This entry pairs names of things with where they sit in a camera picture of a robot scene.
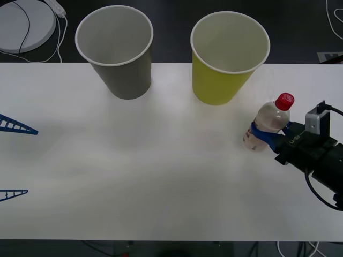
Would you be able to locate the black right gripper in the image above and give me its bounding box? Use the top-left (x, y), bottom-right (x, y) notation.
top-left (250, 121), bottom-right (341, 173)

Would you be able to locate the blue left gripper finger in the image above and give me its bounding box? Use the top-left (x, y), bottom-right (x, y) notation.
top-left (0, 189), bottom-right (29, 203)
top-left (0, 114), bottom-right (39, 135)

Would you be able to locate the clear bottle with red cap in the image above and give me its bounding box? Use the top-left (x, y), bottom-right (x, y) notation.
top-left (242, 92), bottom-right (295, 153)

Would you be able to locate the yellow-green plastic bin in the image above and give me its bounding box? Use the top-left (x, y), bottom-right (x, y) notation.
top-left (190, 11), bottom-right (271, 106)

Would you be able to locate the grey floor marker plate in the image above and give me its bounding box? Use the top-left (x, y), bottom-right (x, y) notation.
top-left (317, 52), bottom-right (343, 65)

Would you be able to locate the white round stand base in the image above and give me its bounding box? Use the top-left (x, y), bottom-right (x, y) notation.
top-left (0, 0), bottom-right (57, 53)

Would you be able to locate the grey plastic bin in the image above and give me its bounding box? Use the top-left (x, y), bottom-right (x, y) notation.
top-left (74, 6), bottom-right (154, 100)

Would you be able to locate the white power strip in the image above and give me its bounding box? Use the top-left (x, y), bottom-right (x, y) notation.
top-left (44, 0), bottom-right (67, 17)

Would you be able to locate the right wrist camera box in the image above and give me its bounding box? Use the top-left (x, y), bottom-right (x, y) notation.
top-left (305, 100), bottom-right (332, 139)

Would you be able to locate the black camera cable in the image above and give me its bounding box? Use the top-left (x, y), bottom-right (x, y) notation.
top-left (304, 101), bottom-right (343, 212)

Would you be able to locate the thin black cable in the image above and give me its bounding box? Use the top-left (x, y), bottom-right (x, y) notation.
top-left (10, 0), bottom-right (31, 54)

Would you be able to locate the white power strip cable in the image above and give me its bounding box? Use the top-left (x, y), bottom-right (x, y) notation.
top-left (55, 14), bottom-right (68, 64)

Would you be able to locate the white cable under table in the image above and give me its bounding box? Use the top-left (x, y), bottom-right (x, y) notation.
top-left (277, 240), bottom-right (322, 257)

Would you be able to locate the white looped cable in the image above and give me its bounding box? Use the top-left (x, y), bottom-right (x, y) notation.
top-left (325, 0), bottom-right (343, 40)

